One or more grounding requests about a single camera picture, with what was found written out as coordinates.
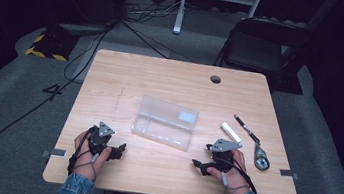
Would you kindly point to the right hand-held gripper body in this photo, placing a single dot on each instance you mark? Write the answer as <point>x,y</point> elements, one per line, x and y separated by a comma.
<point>222,157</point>

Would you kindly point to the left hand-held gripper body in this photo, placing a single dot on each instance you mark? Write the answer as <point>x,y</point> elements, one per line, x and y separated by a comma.
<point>100,139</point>

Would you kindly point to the black pen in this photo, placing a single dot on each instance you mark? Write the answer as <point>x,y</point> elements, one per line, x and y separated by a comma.
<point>246,128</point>

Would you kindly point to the clear plastic pencil case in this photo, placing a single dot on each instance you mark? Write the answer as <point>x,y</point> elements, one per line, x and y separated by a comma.
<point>165,123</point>

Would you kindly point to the person's right hand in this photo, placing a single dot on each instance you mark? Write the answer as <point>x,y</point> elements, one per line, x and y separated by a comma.
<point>236,179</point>

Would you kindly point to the person's left hand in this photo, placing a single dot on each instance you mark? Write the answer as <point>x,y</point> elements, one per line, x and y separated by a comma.
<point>85,164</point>

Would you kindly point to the white cylindrical tube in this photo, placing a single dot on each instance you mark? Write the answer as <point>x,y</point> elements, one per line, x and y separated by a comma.
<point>231,132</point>

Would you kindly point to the grey tape piece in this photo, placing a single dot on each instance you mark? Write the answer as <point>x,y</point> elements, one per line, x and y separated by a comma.
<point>287,173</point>
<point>56,152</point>

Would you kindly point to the yellow black striped base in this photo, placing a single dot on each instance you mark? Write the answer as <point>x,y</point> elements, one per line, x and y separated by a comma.
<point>50,49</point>

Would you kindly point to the black folding chair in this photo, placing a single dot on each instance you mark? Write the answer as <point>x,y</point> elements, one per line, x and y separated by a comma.
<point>256,51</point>

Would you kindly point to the grey stand base plate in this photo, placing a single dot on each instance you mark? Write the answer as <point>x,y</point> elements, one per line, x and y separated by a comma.
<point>83,28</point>

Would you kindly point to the white metal stand frame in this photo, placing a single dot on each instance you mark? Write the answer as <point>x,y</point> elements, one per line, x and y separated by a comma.
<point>180,10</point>

